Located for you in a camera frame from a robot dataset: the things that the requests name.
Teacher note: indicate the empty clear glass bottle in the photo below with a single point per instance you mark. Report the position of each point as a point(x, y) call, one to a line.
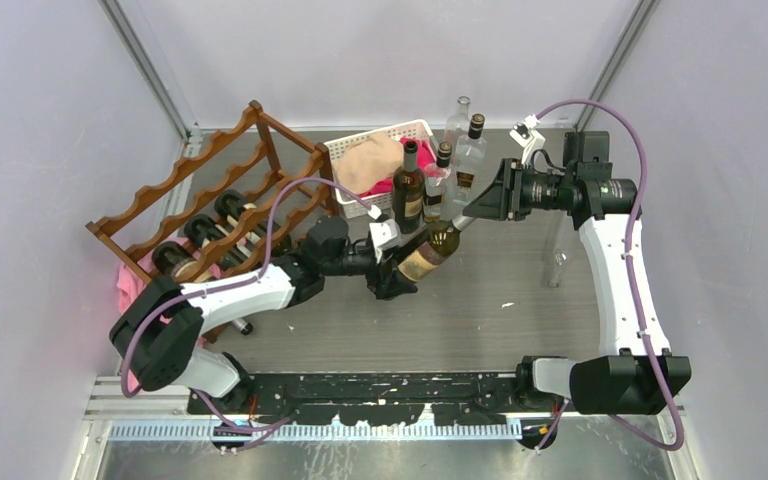
point(458, 123)

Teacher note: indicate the dark bottle gold label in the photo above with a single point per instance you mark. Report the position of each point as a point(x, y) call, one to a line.
point(408, 190)

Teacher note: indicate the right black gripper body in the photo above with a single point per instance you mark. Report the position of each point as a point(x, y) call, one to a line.
point(521, 189)

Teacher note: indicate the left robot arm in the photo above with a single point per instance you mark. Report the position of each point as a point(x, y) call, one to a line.
point(157, 336)

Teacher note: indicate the white plastic basket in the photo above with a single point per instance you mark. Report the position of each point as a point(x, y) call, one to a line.
point(417, 129)

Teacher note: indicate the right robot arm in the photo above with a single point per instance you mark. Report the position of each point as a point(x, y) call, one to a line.
point(636, 372)

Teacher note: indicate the clear bottle black cap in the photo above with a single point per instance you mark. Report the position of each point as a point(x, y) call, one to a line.
point(470, 154)
point(436, 178)

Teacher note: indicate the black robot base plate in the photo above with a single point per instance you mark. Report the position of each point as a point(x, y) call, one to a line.
point(382, 399)

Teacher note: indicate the beige cloth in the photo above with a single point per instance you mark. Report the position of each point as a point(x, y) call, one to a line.
point(367, 167)

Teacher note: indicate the pink cloth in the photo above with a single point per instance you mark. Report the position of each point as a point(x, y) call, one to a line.
point(128, 287)

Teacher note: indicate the brown wooden wine rack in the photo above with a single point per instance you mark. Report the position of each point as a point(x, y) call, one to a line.
point(264, 196)

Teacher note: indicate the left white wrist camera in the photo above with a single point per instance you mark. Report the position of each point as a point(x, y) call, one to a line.
point(383, 233)

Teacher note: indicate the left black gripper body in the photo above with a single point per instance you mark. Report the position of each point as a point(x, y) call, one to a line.
point(379, 283)

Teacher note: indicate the black-neck green wine bottle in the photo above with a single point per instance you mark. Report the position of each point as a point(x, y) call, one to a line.
point(202, 230)

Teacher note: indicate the silver-neck dark wine bottle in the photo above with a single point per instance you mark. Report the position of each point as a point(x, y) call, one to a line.
point(171, 258)

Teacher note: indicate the brown wine bottle white label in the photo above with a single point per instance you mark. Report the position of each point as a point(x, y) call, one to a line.
point(230, 205)

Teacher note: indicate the dark bottle beige label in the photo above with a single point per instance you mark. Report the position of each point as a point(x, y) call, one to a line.
point(432, 247)

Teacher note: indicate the clear drinking glass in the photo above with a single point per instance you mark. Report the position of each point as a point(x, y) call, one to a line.
point(555, 263)

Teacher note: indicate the rear clear bottle black cap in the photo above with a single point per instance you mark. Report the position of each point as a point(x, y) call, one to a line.
point(470, 154)

